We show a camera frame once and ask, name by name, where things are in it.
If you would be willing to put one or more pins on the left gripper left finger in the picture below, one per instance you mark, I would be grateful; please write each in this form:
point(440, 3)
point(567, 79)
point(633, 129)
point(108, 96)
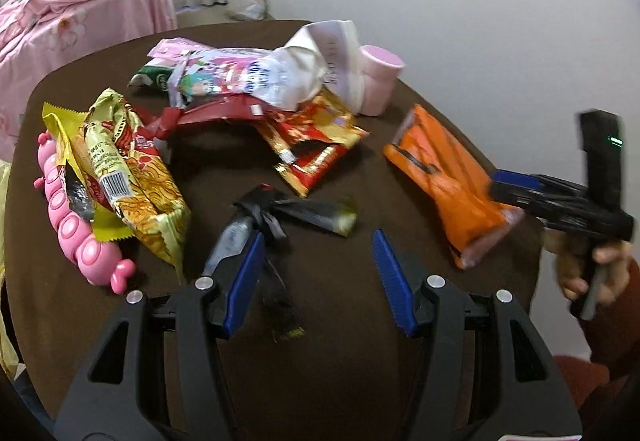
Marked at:
point(234, 265)

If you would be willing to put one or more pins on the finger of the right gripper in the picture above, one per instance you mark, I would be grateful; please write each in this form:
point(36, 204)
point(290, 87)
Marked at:
point(527, 181)
point(555, 202)

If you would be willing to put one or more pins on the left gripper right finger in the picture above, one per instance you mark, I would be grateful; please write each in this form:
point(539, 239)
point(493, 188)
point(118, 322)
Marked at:
point(402, 290)

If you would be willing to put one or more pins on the orange snack bag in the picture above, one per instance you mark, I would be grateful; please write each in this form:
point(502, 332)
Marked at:
point(446, 171)

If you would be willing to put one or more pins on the black wrapper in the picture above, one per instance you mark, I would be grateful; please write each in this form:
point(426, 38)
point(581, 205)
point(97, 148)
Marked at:
point(265, 209)

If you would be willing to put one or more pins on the yellow gold noodle wrapper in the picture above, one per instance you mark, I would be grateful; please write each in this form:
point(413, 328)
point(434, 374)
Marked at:
point(134, 178)

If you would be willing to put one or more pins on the red gold snack wrapper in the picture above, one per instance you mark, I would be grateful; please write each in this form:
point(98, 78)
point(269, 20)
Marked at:
point(310, 141)

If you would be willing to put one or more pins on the dark red wrapper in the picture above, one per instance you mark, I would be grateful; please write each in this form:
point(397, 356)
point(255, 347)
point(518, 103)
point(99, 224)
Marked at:
point(180, 121)

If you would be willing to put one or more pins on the pink cartoon snack bag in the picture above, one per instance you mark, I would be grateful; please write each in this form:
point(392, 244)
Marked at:
point(283, 78)

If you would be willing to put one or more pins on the green white milk bag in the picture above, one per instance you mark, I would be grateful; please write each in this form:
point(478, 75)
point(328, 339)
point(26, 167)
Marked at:
point(153, 75)

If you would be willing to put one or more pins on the white lilac bunny bag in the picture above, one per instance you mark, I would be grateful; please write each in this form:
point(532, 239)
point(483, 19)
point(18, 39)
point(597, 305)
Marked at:
point(337, 42)

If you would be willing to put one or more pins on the red sleeve forearm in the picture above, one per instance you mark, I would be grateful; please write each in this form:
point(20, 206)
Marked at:
point(613, 337)

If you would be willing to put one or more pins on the pink caterpillar toy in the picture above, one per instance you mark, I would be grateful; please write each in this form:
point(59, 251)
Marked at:
point(101, 263)

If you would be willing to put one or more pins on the pink cylindrical cup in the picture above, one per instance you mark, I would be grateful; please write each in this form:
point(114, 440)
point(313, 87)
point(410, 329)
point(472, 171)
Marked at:
point(380, 70)

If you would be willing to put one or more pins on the pink bed with duvet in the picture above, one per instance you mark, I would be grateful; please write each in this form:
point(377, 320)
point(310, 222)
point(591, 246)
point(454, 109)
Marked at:
point(40, 36)

